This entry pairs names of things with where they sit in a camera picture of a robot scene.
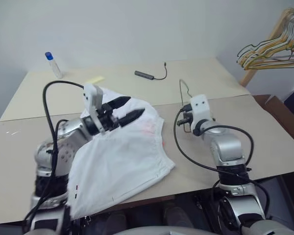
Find dark wire hanger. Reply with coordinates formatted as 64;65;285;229
236;40;294;65

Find wooden clothes rack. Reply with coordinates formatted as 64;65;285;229
239;7;294;87

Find yellow sticky note pad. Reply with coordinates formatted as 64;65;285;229
87;75;105;85

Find brown cardboard box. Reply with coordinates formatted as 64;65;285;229
253;94;294;145

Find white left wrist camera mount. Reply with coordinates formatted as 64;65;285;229
83;83;106;134

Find white shorts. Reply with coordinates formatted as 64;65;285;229
66;88;176;220

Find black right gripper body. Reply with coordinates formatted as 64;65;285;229
176;104;194;128

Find white bottle with blue cap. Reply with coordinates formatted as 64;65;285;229
44;51;64;79

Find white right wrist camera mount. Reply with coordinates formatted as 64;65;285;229
189;94;213;131

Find silver robot torso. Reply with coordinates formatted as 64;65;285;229
116;224;213;235

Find thin wire hanger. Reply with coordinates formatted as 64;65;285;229
179;78;195;134

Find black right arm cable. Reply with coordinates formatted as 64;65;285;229
173;109;271;221

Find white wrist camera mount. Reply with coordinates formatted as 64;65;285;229
83;83;106;134
189;94;213;131

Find bunch of hangers on rack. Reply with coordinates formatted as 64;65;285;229
239;36;294;71

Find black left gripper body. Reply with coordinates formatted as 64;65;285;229
97;102;121;132

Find grey USB hub with cable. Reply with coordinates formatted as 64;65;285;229
134;62;169;81

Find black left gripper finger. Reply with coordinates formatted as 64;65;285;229
107;96;132;110
119;108;146;127

